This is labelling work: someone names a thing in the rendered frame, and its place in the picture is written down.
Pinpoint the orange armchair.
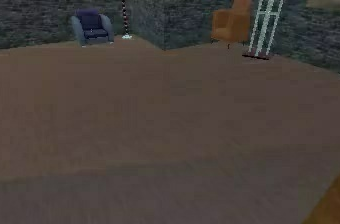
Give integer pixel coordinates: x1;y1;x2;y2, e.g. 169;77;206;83
210;0;253;50

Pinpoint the white frame shelf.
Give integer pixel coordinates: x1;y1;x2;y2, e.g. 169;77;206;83
242;0;285;61

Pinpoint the black and white floor lamp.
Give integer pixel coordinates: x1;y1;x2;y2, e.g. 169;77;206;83
120;0;133;40

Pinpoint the grey and purple armchair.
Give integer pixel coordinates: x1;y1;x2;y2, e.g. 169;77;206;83
70;8;116;47

